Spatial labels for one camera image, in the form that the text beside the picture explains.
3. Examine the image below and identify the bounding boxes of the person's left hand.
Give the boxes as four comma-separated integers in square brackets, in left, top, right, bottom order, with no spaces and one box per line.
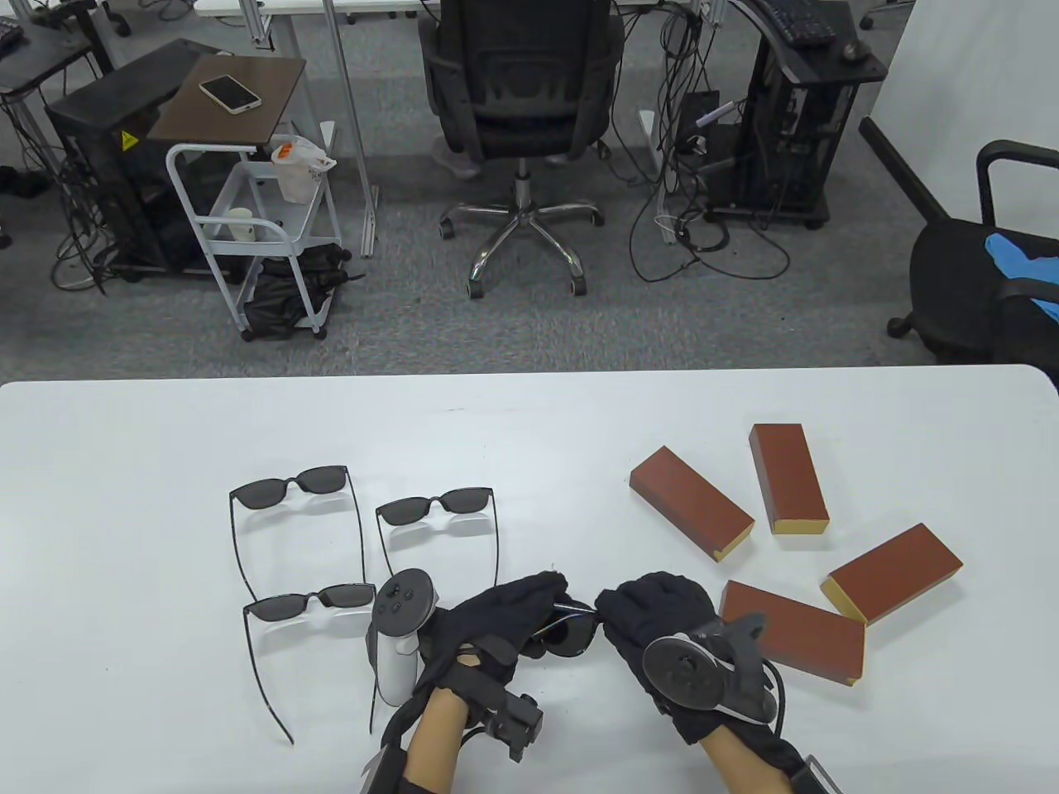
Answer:
[412,569,573,706]

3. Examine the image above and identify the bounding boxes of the person's right hand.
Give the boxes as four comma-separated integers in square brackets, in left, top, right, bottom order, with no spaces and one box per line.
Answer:
[594,572,784,749]

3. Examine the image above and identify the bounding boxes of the brown storage box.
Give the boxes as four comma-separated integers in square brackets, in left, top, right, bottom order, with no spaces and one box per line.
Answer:
[718,580,867,687]
[821,523,965,626]
[629,446,756,564]
[749,423,831,536]

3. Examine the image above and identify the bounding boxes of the person's left forearm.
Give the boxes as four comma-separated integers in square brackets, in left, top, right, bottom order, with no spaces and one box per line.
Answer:
[403,688,472,794]

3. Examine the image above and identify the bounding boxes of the person's right forearm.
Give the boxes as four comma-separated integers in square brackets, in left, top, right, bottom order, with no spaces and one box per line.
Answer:
[699,720,807,794]

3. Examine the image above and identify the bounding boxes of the grey VR controller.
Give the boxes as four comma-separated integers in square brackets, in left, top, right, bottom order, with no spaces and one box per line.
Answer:
[367,569,439,708]
[641,614,783,725]

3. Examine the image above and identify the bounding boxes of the black wrist battery pack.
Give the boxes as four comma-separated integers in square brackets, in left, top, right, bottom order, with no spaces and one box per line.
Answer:
[786,753,849,794]
[358,743,406,794]

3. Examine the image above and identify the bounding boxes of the black bag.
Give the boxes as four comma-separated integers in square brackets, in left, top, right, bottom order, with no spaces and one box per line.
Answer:
[242,242,365,340]

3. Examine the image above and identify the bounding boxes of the black fabric office chair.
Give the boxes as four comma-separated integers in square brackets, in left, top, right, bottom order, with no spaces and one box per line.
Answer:
[858,116,1059,366]

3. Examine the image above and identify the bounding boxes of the white desk foot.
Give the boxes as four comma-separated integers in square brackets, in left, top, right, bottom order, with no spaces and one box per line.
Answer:
[639,110,678,246]

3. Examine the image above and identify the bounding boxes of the black computer stand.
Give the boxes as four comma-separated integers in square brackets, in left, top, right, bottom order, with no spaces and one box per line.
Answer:
[710,0,890,231]

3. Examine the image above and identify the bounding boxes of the white plastic bag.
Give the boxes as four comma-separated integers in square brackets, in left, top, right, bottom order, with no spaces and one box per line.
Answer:
[271,135,338,204]

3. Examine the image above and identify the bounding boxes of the white rolling cart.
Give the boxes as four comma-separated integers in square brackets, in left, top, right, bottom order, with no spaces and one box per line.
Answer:
[165,142,344,343]

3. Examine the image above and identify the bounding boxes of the black floor box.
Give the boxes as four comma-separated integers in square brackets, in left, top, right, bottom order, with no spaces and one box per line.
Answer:
[677,89,722,158]

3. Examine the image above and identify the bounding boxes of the blue cloth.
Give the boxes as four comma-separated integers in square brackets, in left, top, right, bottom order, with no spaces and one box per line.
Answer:
[985,232,1059,323]

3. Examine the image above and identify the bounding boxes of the black mesh office chair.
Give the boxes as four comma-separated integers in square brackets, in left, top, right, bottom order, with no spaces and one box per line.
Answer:
[418,0,627,300]

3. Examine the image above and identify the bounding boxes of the white smartphone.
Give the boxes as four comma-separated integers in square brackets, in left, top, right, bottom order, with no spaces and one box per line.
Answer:
[199,74,263,114]

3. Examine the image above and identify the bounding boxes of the black keyboard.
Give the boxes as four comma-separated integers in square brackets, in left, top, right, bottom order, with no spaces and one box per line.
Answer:
[755,0,838,47]

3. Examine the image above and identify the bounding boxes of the black computer case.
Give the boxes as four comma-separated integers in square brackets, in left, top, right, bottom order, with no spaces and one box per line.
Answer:
[46,39,228,278]

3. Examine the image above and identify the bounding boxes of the black desk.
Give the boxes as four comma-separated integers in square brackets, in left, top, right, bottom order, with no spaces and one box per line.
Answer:
[0,17,98,92]

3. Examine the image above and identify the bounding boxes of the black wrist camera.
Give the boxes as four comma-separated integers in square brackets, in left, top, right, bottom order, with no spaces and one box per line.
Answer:
[472,686,545,763]

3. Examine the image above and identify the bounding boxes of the black floor cables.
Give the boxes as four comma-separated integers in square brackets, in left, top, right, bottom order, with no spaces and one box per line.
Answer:
[627,145,793,284]

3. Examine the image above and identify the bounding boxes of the black cable bundle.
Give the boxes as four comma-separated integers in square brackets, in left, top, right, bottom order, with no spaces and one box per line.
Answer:
[50,149,125,296]

